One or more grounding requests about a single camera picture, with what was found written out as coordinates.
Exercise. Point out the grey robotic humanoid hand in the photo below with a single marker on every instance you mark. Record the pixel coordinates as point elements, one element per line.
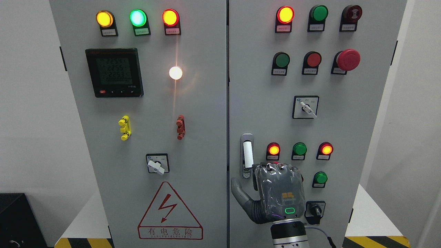
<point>281,193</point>

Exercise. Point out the silver cabinet door handle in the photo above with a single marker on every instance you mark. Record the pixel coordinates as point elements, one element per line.
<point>246,155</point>

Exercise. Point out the right grey cabinet door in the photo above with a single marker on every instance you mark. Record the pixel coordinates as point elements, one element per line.
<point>262,104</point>

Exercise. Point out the grey cabinet door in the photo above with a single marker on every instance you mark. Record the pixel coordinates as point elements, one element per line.
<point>262,104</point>
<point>198,162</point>

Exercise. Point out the left grey cabinet door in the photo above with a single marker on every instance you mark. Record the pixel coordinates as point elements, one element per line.
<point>198,162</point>

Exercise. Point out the red lit indicator lower left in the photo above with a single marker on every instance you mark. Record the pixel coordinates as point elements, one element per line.
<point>273,152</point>

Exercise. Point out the green push button lower right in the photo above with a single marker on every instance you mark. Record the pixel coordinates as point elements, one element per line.
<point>319,180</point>

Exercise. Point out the green push button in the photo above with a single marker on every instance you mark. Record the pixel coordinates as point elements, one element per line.
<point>319,180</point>
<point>280,64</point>

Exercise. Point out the green indicator lower middle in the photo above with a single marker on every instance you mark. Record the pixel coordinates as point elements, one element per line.
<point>299,151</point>

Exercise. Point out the red lit indicator lower right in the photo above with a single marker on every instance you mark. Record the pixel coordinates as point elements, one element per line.
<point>325,150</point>

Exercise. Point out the red electric hazard warning sign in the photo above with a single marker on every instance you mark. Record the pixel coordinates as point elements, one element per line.
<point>168,217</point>

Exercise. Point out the green push button upper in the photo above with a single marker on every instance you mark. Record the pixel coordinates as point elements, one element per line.
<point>280,64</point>

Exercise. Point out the red push button upper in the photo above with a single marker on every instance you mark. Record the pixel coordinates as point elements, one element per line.
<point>311,63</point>

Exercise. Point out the red emergency stop button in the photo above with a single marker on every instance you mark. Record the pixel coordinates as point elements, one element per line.
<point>345,61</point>

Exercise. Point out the white lit indicator lamp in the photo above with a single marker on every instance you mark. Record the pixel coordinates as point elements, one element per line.
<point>175,72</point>

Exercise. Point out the red lit indicator top right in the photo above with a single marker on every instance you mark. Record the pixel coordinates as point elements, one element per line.
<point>284,19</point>

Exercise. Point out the green indicator top right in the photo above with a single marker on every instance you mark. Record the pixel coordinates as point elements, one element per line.
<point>317,18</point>

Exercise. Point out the dark red buzzer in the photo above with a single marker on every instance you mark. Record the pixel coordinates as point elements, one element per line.
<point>349,18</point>

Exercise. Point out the black digital power meter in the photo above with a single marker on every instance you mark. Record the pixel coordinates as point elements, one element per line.
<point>115,72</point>

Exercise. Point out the red lit indicator light left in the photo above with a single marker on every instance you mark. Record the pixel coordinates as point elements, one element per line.
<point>172,22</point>

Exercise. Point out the green lit indicator light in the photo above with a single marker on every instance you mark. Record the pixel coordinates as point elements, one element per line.
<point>139,21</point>

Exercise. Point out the yellow indicator light top left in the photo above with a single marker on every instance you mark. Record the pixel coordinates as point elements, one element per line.
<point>107,24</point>

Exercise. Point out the black box lower left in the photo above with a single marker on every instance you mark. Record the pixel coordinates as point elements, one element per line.
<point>18,226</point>

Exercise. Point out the black knob selector switch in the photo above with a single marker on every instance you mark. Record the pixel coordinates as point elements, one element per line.
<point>314,211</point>

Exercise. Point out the right door upper rotary switch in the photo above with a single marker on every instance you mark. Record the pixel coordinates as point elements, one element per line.
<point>305,107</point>

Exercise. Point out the door rotary switch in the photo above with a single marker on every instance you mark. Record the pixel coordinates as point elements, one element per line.
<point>157,163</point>
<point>305,107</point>

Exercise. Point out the left door rotary switch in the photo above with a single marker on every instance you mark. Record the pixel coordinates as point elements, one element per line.
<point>157,163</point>

